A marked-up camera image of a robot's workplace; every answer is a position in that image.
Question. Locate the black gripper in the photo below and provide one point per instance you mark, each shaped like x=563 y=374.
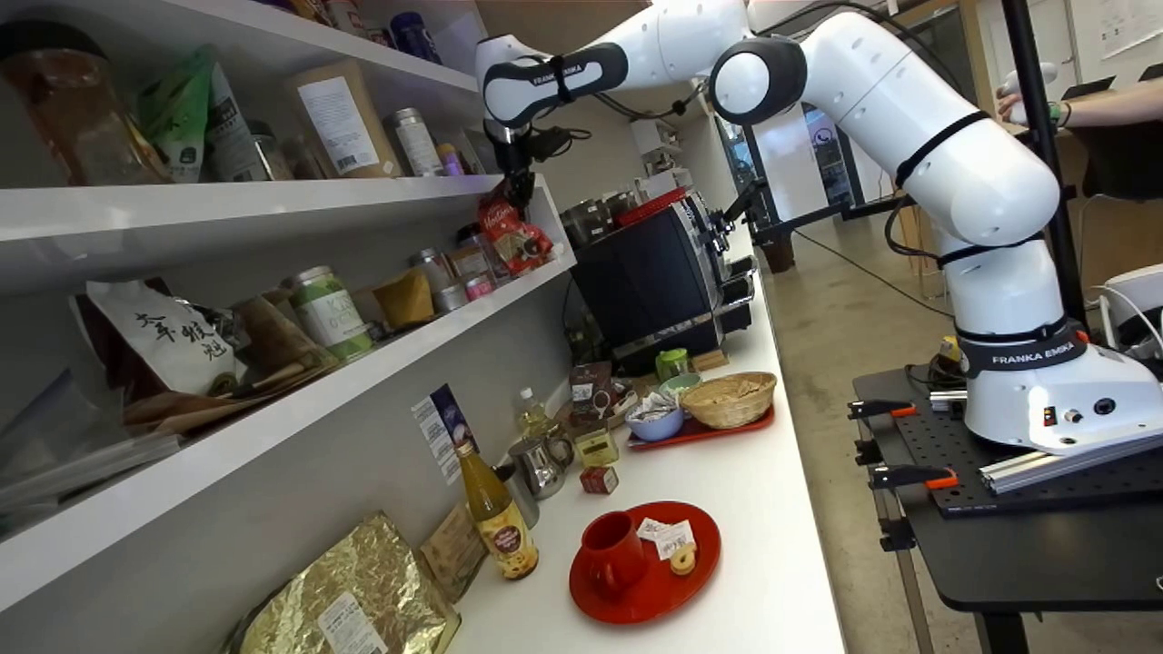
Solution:
x=518 y=154

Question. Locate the red snack box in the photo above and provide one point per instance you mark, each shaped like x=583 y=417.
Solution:
x=514 y=241

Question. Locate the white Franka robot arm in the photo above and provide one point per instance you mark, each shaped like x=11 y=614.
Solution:
x=967 y=182

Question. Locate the brown paper packet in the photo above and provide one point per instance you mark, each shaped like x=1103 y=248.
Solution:
x=280 y=334

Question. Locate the brown cardboard packet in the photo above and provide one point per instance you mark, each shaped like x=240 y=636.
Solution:
x=454 y=555

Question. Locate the dark flat box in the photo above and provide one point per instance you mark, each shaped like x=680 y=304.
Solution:
x=481 y=150

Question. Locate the tiny yellow jar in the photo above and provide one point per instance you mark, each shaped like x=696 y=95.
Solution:
x=454 y=161

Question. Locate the pink labelled jar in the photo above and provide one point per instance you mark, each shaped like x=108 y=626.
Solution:
x=469 y=277

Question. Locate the white plastic bottle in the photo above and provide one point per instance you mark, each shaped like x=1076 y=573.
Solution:
x=420 y=147

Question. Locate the metal tin can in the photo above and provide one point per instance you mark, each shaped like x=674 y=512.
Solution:
x=439 y=277

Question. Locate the black coffee machine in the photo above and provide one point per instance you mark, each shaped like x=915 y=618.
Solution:
x=647 y=286

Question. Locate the mustard yellow cup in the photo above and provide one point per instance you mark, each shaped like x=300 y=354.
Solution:
x=406 y=300

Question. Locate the dark blue container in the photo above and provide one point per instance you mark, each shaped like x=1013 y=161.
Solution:
x=417 y=39

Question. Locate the cardboard box white label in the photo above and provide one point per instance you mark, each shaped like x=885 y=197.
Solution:
x=347 y=120

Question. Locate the dark spice jar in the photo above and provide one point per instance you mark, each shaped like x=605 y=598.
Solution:
x=589 y=394

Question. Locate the small oil bottle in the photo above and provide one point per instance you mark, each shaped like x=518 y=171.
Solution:
x=531 y=418

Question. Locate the white canister green lid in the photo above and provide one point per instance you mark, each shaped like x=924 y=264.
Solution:
x=329 y=315

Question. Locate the small green cup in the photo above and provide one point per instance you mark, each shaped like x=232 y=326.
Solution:
x=674 y=365

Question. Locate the blue and white carton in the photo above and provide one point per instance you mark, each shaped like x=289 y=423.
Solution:
x=443 y=431

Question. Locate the small yellow box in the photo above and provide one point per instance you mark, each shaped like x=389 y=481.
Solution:
x=593 y=449

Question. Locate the light blue bowl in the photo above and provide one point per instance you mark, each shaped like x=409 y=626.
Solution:
x=656 y=423

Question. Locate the clear glass jar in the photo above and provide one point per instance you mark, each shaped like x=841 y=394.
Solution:
x=543 y=466

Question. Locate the black tripod stand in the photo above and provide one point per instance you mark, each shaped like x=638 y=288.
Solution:
x=802 y=219

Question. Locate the grey pouch bag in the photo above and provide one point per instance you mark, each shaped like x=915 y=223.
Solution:
x=234 y=138

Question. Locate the red serving tray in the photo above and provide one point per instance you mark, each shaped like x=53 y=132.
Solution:
x=710 y=437

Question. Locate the yellow liquid glass bottle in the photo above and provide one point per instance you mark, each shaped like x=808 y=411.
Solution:
x=501 y=522

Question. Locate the green pouch bag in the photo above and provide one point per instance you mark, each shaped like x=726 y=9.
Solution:
x=179 y=115

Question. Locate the red cup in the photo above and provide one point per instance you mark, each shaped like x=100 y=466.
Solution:
x=612 y=546

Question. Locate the small white sachet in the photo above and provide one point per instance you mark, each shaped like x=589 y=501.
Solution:
x=663 y=534

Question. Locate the white bag with calligraphy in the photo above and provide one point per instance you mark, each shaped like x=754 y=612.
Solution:
x=170 y=334

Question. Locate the wooden utensils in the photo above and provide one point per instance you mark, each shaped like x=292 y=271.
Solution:
x=194 y=407

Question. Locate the small round cookie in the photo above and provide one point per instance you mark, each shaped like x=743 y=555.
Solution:
x=680 y=561

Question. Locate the red round plate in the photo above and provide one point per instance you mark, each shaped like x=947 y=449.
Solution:
x=656 y=583

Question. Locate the gold foil bag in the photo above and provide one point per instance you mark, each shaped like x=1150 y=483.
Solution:
x=349 y=592

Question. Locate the large brown jar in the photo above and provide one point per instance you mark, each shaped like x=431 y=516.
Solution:
x=76 y=115

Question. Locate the grey plastic bags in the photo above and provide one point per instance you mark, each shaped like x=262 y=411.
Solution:
x=76 y=466

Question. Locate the white device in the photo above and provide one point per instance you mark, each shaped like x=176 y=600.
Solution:
x=1133 y=304

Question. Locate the black robot table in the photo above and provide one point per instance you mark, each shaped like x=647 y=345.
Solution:
x=1042 y=556

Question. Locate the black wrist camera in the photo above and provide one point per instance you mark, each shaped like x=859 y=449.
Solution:
x=554 y=138

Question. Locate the white wall shelf unit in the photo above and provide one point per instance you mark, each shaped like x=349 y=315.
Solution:
x=240 y=210

